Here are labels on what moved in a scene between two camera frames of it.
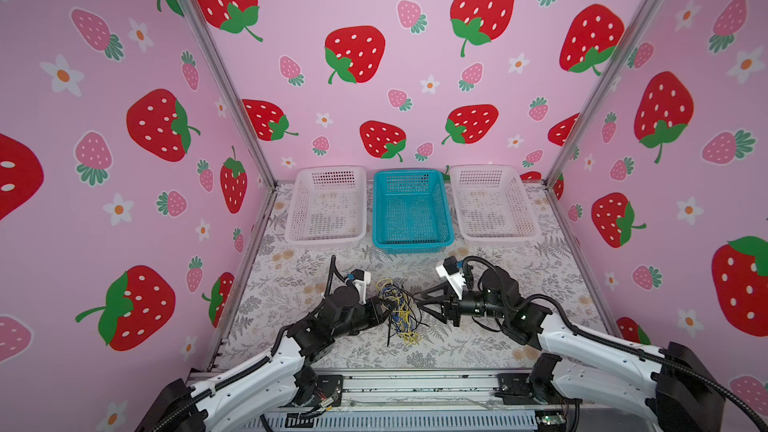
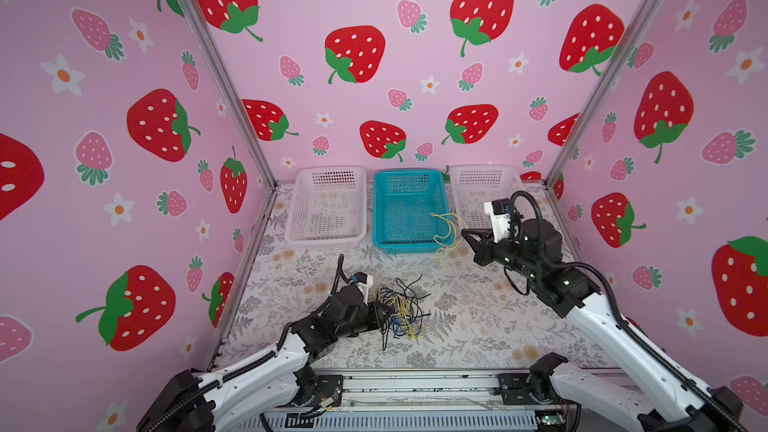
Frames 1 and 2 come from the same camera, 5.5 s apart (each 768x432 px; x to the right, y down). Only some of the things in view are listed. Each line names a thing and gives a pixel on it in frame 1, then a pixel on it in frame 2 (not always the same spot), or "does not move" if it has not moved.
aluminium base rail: [424, 400] does not move
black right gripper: [440, 300] -> [482, 245]
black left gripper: [376, 314] does not move
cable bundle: [405, 319] does not move
